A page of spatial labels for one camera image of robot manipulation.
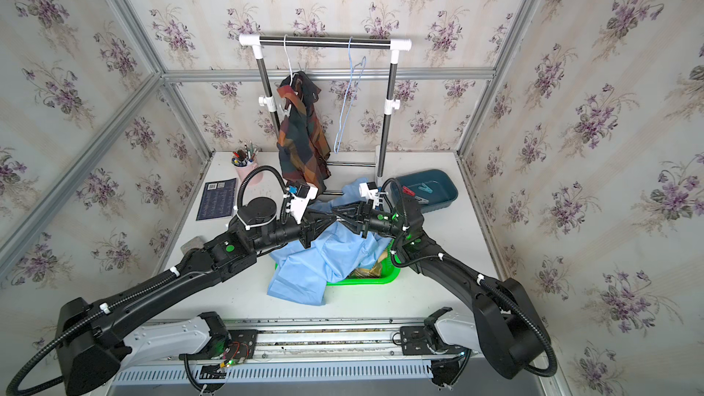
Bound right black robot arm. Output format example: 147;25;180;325
332;187;558;379

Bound pink pen cup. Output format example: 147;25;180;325
231;143;260;181

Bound yellow plaid shirt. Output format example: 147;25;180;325
349;252;388;279

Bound green plastic basket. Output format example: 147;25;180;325
269;247;400;289

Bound metal clothes rack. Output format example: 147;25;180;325
238;34;413;183

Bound dark blue booklet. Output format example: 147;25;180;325
196;178;238;221

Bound dark plaid shirt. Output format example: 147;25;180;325
277;71;331;194

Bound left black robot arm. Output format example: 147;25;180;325
5;166;337;395

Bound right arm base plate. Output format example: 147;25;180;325
394;326;466;357

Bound light blue shirt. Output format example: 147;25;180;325
267;177;392;307

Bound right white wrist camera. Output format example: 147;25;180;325
359;181;384;211

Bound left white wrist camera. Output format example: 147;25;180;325
285;181;318;225

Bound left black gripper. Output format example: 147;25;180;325
251;206;337;256

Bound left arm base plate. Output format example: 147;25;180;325
180;328;260;367

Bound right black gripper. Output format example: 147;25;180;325
334;202;410;242

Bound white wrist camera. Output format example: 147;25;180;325
359;181;384;211
285;181;318;225

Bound white clothespin on dark shirt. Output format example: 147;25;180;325
280;99;292;117

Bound grey sponge block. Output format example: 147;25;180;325
181;236;205;255

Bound white hanger of dark shirt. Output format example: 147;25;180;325
282;34;298;88

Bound dark teal plastic bin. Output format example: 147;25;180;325
396;169;458;214

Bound light blue wire hanger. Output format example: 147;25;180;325
333;37;367;154

